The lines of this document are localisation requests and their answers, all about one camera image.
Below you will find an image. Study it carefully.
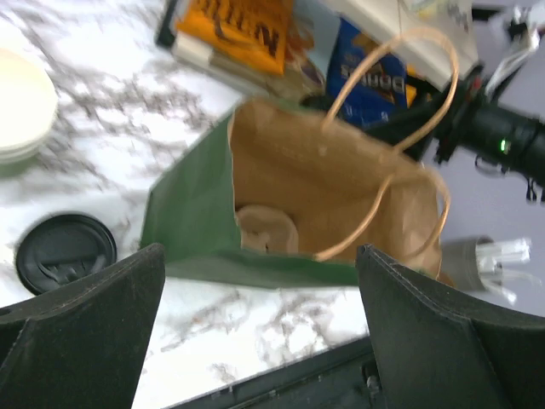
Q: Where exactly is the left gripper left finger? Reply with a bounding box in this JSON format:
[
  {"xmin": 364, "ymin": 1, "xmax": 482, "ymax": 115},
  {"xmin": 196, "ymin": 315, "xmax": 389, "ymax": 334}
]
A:
[{"xmin": 1, "ymin": 244, "xmax": 165, "ymax": 409}]

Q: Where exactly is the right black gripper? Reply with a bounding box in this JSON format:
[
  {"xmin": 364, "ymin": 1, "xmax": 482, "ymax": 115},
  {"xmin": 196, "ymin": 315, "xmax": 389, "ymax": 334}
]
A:
[{"xmin": 435, "ymin": 65, "xmax": 544, "ymax": 187}]

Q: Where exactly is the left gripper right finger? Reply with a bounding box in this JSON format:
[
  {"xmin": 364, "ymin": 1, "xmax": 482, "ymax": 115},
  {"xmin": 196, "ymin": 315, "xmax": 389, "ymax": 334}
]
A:
[{"xmin": 356, "ymin": 245, "xmax": 544, "ymax": 409}]

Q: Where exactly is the black plastic lid stack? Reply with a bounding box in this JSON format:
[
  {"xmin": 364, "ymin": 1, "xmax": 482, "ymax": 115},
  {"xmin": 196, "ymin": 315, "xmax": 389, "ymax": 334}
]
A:
[{"xmin": 14, "ymin": 213, "xmax": 118, "ymax": 295}]

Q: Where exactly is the brown pulp cup carrier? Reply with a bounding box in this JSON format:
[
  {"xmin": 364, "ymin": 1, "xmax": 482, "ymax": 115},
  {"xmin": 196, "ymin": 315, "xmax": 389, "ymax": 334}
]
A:
[{"xmin": 236, "ymin": 204, "xmax": 299, "ymax": 254}]

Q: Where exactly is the brown paper bag green side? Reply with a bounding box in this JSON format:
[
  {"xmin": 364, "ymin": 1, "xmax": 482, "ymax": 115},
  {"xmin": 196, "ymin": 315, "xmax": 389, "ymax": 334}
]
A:
[{"xmin": 139, "ymin": 25, "xmax": 461, "ymax": 291}]

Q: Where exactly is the green paper cup stack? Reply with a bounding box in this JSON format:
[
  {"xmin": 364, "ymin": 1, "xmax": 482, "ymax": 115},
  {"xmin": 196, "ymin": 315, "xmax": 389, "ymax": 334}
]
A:
[{"xmin": 1, "ymin": 47, "xmax": 58, "ymax": 176}]

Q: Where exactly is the grey cup with straws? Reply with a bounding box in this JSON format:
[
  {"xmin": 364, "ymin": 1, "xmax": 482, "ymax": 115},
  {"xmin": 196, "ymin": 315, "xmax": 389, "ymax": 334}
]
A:
[{"xmin": 441, "ymin": 236, "xmax": 542, "ymax": 305}]

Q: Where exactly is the yellow snack bag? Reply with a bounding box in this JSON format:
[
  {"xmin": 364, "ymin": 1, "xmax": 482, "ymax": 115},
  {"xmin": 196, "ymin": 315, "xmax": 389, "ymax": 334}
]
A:
[{"xmin": 405, "ymin": 82, "xmax": 418, "ymax": 107}]

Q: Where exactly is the cream black tiered shelf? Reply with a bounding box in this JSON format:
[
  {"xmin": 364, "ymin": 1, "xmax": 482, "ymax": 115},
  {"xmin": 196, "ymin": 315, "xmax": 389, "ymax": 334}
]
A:
[{"xmin": 155, "ymin": 1, "xmax": 479, "ymax": 100}]

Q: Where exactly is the blue doritos chips bag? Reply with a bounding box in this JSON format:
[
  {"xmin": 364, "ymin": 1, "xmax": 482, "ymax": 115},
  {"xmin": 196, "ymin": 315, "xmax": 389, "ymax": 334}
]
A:
[{"xmin": 326, "ymin": 20, "xmax": 412, "ymax": 128}]

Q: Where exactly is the orange kettle chips bag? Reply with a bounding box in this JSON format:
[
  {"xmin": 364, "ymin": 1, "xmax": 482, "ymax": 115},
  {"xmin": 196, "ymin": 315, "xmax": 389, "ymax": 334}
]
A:
[{"xmin": 175, "ymin": 0, "xmax": 293, "ymax": 75}]

